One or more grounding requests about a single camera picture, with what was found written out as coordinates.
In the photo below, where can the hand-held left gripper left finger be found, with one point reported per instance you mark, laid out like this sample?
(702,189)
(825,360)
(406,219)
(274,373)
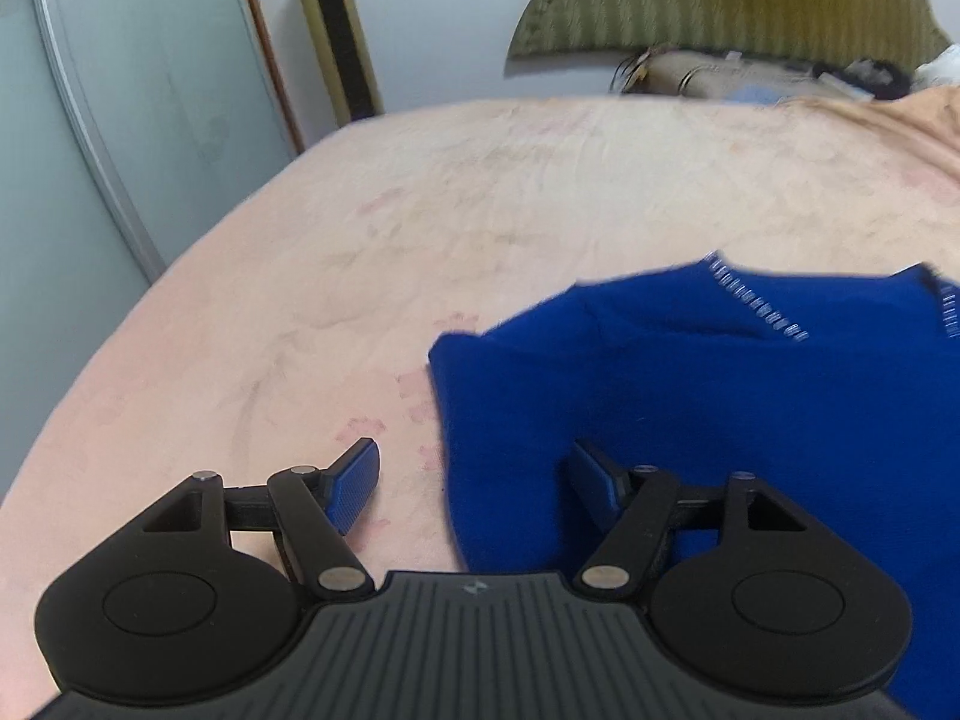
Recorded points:
(354,484)

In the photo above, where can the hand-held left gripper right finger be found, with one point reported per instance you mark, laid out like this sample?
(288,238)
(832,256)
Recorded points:
(596,484)

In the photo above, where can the blue knit sweater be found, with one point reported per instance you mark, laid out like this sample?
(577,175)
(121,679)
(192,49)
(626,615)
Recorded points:
(750,390)

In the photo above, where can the pink bed blanket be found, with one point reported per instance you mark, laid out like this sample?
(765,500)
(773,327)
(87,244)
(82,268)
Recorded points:
(375,240)

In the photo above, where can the frosted glass sliding door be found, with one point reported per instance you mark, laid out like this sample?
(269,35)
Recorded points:
(135,127)

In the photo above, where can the beige patterned pillow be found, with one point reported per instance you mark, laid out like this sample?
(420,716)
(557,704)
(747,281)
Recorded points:
(750,79)

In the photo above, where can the orange quilt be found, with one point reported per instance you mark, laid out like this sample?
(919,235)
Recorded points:
(930,127)

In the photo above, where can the dark cloth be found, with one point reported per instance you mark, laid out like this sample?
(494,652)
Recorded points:
(874,79)

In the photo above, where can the white cloth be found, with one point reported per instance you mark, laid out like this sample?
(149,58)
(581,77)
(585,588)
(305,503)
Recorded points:
(941,67)

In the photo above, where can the brown wooden door frame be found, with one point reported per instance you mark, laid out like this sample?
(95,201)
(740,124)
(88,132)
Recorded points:
(266,37)

